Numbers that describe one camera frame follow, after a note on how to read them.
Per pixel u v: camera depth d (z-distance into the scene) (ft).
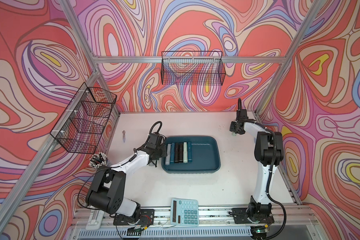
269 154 1.92
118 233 2.26
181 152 3.06
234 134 3.46
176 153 3.06
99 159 2.52
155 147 2.30
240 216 2.40
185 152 3.05
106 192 1.41
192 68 3.15
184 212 2.40
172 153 3.08
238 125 2.85
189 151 3.11
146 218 2.36
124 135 3.46
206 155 3.10
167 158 2.98
